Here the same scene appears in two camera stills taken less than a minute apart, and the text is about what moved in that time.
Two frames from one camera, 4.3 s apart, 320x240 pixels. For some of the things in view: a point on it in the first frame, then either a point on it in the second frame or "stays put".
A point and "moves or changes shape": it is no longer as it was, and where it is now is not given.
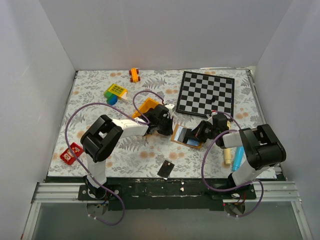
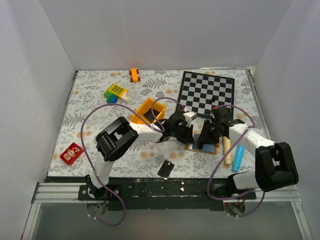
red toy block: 68,157 stays put
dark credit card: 187,135 moves or changes shape
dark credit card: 165,169 stays put
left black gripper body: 164,128 to 182,134
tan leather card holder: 184,135 moves or changes shape
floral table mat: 168,123 stays put
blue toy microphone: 238,158 stays put
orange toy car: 134,72 stays put
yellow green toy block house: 114,92 stays put
